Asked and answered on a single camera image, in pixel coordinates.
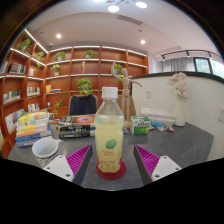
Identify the wooden shelf unit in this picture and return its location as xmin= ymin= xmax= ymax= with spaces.
xmin=0 ymin=28 xmax=150 ymax=160

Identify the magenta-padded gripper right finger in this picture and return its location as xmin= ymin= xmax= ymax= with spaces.
xmin=133 ymin=144 xmax=183 ymax=186

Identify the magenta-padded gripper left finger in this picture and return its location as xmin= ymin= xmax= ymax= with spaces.
xmin=42 ymin=144 xmax=94 ymax=186

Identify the grey curtain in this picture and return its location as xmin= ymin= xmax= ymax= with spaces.
xmin=162 ymin=57 xmax=196 ymax=74

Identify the dark book stack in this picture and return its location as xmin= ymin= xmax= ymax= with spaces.
xmin=56 ymin=114 xmax=97 ymax=140

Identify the yellow drink bottle white cap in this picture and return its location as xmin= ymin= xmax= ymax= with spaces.
xmin=94 ymin=86 xmax=125 ymax=174

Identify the white patterned mug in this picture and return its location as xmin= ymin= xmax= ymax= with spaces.
xmin=31 ymin=137 xmax=68 ymax=169

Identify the flat round red coaster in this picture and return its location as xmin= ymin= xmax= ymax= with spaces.
xmin=95 ymin=159 xmax=128 ymax=181

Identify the window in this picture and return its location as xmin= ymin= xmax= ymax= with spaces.
xmin=194 ymin=56 xmax=224 ymax=79

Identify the small green white box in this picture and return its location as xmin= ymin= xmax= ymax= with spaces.
xmin=129 ymin=115 xmax=151 ymax=136

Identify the white box stack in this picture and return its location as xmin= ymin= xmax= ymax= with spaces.
xmin=139 ymin=106 xmax=177 ymax=126

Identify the ceiling air vent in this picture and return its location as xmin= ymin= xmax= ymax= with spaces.
xmin=116 ymin=14 xmax=144 ymax=26

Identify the white vase with flowers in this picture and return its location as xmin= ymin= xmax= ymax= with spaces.
xmin=167 ymin=71 xmax=190 ymax=128

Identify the branched ceiling lamp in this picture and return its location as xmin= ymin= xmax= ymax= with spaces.
xmin=92 ymin=0 xmax=149 ymax=14

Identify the wooden artist mannequin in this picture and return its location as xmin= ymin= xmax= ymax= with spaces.
xmin=110 ymin=61 xmax=143 ymax=123

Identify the colourful book stack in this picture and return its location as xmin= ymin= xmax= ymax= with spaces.
xmin=14 ymin=111 xmax=53 ymax=148

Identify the black ceiling track rail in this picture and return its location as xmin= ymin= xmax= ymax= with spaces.
xmin=160 ymin=49 xmax=224 ymax=63

